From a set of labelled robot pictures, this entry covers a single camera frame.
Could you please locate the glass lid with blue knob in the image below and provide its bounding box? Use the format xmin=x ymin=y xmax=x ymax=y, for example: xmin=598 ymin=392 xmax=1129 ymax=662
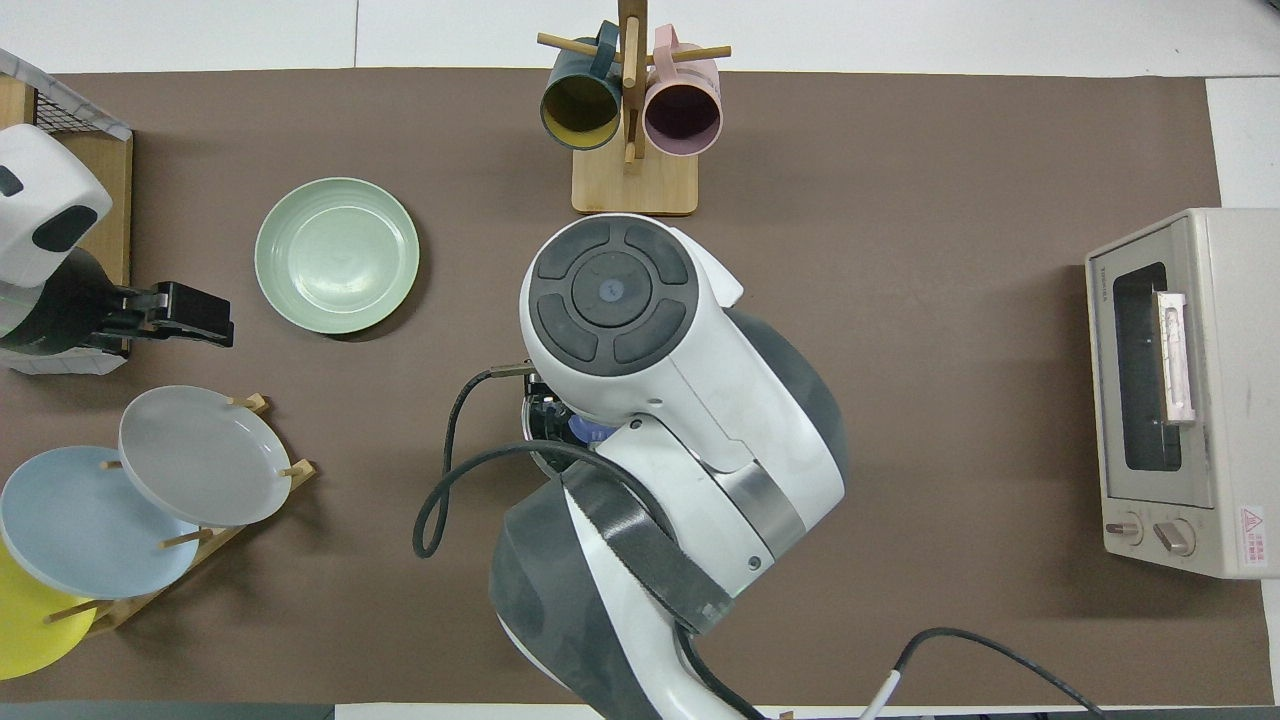
xmin=520 ymin=395 xmax=618 ymax=479

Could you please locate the grey plate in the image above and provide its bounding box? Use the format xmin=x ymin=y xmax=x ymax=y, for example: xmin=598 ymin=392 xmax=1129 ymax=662
xmin=118 ymin=385 xmax=294 ymax=528

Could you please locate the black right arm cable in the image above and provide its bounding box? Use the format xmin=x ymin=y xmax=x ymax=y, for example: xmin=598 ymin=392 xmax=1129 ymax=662
xmin=413 ymin=365 xmax=1106 ymax=720

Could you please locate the brown table mat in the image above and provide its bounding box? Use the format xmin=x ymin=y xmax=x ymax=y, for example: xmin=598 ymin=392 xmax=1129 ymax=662
xmin=0 ymin=68 xmax=1277 ymax=707

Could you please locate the pink mug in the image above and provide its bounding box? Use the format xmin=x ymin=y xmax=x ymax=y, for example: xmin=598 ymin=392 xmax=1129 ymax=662
xmin=642 ymin=24 xmax=723 ymax=158

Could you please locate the yellow plate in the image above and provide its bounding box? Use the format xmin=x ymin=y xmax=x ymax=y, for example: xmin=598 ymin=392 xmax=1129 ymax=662
xmin=0 ymin=540 xmax=99 ymax=682

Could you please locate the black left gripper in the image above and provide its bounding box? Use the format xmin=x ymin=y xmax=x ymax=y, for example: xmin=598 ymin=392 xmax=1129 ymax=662
xmin=98 ymin=282 xmax=237 ymax=350

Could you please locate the wooden mug tree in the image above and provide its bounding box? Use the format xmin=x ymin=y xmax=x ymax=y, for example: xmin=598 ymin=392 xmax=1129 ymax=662
xmin=537 ymin=0 xmax=733 ymax=217

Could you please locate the light blue plate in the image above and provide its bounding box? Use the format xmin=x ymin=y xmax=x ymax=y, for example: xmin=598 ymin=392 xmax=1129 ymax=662
xmin=0 ymin=446 xmax=202 ymax=600

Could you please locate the light green plate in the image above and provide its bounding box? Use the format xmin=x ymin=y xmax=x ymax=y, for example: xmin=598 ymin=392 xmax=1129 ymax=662
xmin=254 ymin=177 xmax=421 ymax=336

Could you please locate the dark teal mug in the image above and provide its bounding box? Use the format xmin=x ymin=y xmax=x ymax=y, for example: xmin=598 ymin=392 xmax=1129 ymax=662
xmin=540 ymin=21 xmax=624 ymax=152

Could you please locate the wooden plate rack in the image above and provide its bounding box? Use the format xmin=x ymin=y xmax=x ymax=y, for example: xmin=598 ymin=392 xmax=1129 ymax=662
xmin=44 ymin=393 xmax=319 ymax=634

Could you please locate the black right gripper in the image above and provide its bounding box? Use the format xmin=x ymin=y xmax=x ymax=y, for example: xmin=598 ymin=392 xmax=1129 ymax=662
xmin=526 ymin=376 xmax=574 ymax=427

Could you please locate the black right arm strap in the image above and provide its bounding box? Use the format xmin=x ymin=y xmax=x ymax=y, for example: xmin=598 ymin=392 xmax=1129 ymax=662
xmin=560 ymin=468 xmax=736 ymax=636

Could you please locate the wooden shelf with wire mesh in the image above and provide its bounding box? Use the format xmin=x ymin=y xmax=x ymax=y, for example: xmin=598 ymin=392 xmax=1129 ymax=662
xmin=0 ymin=48 xmax=134 ymax=378

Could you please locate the beige toaster oven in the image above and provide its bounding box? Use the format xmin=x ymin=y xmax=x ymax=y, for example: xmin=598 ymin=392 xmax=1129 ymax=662
xmin=1085 ymin=207 xmax=1280 ymax=580

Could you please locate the grey marbled panel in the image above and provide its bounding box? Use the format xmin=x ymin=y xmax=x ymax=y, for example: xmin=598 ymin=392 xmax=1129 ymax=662
xmin=0 ymin=48 xmax=134 ymax=142

